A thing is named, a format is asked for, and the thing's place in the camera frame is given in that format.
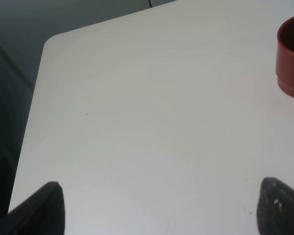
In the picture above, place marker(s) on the red plastic cup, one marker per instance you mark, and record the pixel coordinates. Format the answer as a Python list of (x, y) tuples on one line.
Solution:
[(284, 68)]

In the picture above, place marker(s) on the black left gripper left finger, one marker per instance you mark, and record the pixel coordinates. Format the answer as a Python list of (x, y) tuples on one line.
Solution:
[(43, 213)]

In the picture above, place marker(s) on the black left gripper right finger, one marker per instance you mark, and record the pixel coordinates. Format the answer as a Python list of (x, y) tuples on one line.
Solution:
[(275, 208)]

